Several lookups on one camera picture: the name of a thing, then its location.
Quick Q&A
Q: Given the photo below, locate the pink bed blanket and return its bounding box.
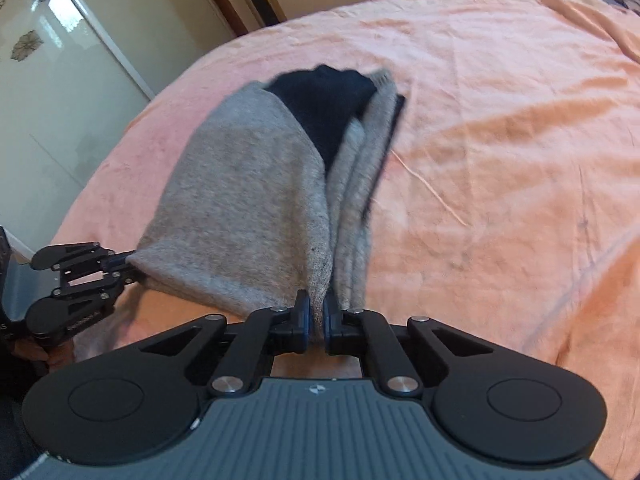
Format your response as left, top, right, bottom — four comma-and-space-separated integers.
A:
47, 0, 640, 480

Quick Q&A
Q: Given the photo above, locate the person's left hand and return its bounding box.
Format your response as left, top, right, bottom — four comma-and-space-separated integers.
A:
12, 342, 76, 373

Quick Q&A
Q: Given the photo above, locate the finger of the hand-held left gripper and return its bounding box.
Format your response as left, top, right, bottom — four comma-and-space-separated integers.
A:
25, 270, 146, 346
31, 242, 136, 273

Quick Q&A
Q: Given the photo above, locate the pink loose thread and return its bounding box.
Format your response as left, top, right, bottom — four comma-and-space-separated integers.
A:
390, 150, 471, 228

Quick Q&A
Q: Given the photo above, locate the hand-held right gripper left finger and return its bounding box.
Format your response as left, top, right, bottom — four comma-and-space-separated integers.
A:
140, 290, 312, 400

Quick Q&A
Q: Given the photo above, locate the navy and grey knit garment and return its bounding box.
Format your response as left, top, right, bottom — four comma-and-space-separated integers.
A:
75, 64, 408, 361

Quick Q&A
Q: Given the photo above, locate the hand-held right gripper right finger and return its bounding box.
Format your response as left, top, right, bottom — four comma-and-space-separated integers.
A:
322, 294, 493, 400

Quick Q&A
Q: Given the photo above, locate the white wardrobe door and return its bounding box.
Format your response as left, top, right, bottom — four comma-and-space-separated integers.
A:
0, 0, 236, 261

